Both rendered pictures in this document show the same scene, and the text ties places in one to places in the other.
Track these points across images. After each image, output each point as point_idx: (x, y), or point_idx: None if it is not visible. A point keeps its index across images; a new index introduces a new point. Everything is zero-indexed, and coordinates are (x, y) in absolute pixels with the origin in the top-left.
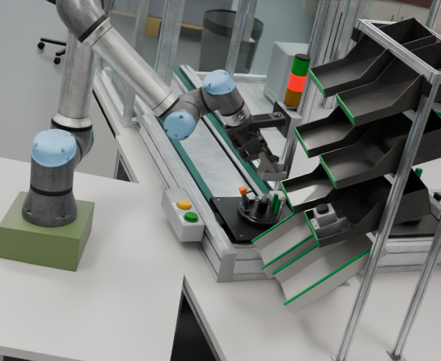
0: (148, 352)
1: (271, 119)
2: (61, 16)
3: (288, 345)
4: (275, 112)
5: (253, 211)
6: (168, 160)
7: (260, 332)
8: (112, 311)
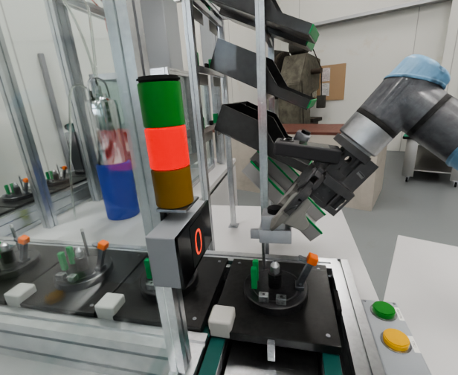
0: (414, 246)
1: (300, 140)
2: None
3: (302, 237)
4: (285, 142)
5: (287, 285)
6: None
7: (319, 246)
8: None
